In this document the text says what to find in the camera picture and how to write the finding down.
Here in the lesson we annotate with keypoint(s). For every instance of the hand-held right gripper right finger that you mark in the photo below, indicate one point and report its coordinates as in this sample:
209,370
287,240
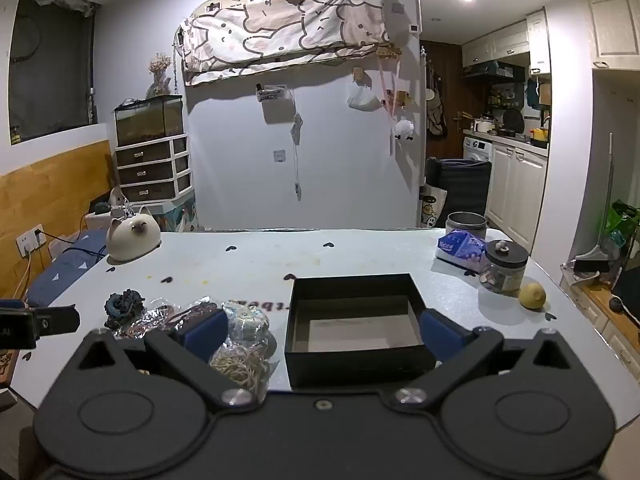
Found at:
440,334

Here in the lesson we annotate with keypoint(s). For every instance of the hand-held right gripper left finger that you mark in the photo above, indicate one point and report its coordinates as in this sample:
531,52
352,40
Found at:
206,334

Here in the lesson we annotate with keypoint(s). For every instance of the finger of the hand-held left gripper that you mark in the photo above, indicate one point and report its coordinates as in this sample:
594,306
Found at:
57,320

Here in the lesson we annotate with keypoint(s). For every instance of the dark blue crocheted scrunchie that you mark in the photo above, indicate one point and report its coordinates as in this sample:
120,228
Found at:
124,307

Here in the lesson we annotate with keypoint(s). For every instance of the black cardboard box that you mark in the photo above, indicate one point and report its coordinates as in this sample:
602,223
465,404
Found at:
350,355

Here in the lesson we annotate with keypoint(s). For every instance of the blue patterned cushion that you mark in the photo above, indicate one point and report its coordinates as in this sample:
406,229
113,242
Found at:
65,267

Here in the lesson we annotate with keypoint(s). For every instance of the blue tissue pack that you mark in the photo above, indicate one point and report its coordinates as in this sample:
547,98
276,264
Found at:
460,249

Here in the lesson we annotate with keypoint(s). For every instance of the glass jar with black lid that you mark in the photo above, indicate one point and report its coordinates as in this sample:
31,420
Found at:
504,272

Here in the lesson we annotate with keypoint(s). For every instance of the yellow lemon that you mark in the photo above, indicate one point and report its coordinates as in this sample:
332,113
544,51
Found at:
532,296

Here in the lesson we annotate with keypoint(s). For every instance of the white ceramic cat figure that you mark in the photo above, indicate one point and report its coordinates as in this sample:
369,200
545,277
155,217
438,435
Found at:
132,237

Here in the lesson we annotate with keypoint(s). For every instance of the round metal tin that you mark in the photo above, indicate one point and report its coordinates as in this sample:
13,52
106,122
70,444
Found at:
466,224

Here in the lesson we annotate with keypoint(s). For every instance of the printed storage box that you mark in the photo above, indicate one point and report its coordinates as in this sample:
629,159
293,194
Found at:
180,216

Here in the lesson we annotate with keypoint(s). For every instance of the white printed tote bag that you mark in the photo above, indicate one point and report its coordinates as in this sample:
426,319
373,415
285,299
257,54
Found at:
434,207

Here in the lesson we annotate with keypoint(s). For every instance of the black folding cart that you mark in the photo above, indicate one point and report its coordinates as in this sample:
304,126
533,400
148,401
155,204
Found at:
462,185

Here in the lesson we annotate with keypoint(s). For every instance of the white lower kitchen cabinets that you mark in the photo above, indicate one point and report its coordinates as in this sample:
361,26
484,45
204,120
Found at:
515,190

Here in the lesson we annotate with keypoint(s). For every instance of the white kitchen cabinets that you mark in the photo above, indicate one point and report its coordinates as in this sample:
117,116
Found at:
500,42
515,190

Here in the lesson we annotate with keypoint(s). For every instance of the white drawer unit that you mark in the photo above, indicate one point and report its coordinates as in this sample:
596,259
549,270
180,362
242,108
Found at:
150,167

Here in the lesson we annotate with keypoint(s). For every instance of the white washing machine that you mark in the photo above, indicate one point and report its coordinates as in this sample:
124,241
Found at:
477,149

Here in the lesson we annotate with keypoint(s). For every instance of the white plush sheep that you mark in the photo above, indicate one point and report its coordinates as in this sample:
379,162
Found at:
404,130

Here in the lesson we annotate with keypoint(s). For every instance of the white mop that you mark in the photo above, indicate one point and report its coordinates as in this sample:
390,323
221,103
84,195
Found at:
605,200

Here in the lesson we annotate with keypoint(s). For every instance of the green plastic bag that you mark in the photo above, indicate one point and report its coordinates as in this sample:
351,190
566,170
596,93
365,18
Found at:
622,217

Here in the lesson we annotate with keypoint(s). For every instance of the glass fish tank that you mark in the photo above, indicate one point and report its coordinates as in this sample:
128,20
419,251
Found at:
147,120

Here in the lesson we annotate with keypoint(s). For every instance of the yellow kettle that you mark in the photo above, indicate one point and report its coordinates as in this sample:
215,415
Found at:
539,134

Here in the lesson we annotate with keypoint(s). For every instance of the black frying pan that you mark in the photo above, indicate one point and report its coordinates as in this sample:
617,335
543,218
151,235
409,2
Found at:
513,121

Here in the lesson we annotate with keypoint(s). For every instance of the hanging apron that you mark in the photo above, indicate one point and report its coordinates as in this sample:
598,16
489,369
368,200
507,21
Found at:
436,105

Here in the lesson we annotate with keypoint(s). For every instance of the white hanging bag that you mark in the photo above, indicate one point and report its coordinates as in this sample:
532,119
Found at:
362,97

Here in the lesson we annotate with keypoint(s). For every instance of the dark window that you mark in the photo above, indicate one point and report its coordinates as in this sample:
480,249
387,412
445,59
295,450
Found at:
50,65

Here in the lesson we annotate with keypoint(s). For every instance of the teal hanging bag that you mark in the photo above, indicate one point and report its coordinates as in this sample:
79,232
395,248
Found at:
532,92

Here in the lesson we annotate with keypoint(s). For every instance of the black range hood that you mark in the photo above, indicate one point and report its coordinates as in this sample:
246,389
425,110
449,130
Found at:
492,70

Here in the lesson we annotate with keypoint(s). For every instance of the dried flower bunch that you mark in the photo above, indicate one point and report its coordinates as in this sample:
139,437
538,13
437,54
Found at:
160,67

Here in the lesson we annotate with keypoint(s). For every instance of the white upper kitchen cabinets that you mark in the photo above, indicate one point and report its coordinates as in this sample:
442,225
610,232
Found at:
500,42

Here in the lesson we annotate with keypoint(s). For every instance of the printed blanket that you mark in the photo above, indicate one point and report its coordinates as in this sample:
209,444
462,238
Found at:
280,35

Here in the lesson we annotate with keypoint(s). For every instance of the white tall cabinet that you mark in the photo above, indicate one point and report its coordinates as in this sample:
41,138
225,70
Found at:
612,25

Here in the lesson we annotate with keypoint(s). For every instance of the white wall socket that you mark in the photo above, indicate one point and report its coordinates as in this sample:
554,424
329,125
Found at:
30,240

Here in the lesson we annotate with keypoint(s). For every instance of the square adhesive wall hook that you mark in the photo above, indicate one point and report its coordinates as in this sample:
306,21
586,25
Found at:
279,155

